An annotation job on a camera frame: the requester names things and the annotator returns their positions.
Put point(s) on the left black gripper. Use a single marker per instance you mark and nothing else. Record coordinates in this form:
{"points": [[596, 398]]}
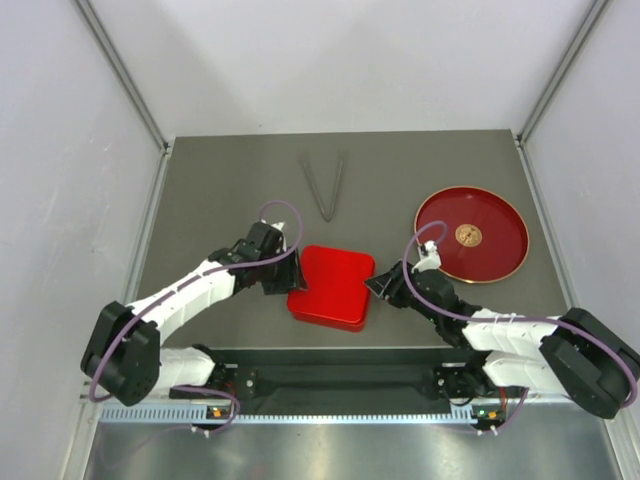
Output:
{"points": [[292, 279]]}

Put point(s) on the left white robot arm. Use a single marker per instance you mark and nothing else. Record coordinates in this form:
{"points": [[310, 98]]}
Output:
{"points": [[126, 356]]}

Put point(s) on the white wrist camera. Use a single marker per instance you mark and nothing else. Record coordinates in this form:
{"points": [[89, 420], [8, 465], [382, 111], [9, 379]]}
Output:
{"points": [[281, 228], [429, 258]]}

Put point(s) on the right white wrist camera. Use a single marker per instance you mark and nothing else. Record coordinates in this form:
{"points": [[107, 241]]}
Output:
{"points": [[429, 258]]}

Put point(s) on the red chocolate box tray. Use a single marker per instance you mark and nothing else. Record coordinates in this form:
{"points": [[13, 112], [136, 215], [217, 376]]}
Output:
{"points": [[349, 323]]}

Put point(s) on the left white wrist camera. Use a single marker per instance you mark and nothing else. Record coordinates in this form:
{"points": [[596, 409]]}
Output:
{"points": [[281, 228]]}

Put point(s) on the round red plate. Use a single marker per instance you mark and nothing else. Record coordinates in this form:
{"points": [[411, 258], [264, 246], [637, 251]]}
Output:
{"points": [[487, 239]]}

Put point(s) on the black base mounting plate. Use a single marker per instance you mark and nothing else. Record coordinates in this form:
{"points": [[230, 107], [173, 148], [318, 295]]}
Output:
{"points": [[431, 373]]}

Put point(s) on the red square box lid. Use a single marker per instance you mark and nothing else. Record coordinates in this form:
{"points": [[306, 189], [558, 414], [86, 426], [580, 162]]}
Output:
{"points": [[335, 281]]}

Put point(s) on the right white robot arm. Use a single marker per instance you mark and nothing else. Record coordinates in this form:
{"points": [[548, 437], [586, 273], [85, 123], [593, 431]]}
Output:
{"points": [[573, 355]]}

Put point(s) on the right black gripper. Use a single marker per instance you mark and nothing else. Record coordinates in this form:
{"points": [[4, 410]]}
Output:
{"points": [[390, 285]]}

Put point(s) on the aluminium front rail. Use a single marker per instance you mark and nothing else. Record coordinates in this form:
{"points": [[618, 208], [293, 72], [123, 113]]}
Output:
{"points": [[212, 407]]}

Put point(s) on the metal tongs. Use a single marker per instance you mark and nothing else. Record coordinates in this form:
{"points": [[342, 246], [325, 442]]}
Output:
{"points": [[326, 200]]}

